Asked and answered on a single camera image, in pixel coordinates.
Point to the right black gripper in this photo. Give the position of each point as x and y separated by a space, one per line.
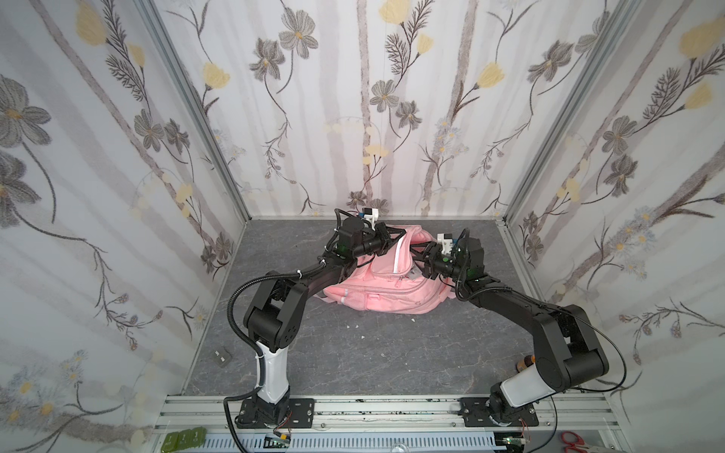
429 259

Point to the brown bottle orange cap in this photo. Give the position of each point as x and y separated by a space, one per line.
525 363

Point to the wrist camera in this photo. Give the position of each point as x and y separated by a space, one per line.
369 215
447 243

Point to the white cable duct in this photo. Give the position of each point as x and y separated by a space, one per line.
374 442

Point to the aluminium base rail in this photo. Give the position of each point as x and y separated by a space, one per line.
539 430

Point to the pink backpack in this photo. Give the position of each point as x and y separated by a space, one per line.
391 283

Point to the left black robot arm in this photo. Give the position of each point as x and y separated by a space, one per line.
266 314

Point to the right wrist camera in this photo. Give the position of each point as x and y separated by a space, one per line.
447 243

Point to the green circuit board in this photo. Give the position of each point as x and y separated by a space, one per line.
178 441

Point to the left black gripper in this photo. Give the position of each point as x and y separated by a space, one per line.
379 236

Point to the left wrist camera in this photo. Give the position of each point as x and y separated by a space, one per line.
369 215

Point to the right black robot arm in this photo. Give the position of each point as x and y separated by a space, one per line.
567 348

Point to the red scissors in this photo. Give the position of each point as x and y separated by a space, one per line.
573 443

